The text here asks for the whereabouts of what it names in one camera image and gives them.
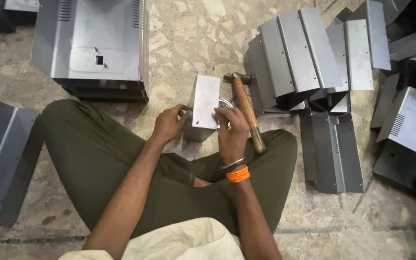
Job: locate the person's right hand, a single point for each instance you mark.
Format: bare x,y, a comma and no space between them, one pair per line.
233,137

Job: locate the person's left hand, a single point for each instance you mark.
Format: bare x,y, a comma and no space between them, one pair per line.
167,124

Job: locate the small bent metal bracket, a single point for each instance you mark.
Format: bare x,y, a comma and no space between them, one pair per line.
205,101

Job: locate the silver wrist bangle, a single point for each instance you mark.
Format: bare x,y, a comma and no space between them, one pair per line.
234,163

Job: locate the round metal fitting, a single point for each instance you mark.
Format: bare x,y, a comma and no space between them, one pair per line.
225,104

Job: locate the orange thread wristband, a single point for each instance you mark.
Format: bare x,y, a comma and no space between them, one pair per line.
238,175

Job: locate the olive green trousers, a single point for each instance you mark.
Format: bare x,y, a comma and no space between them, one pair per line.
92,155

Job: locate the row of leaning metal panels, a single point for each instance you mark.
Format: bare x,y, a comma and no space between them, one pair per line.
294,61

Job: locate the flat vented metal panel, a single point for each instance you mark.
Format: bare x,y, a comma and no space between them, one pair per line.
338,155

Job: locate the large open metal cabinet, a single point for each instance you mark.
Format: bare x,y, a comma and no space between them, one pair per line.
92,39

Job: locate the cream shirt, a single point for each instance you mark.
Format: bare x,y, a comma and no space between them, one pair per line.
182,242

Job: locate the vented metal cover with hole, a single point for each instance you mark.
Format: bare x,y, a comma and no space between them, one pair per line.
410,133

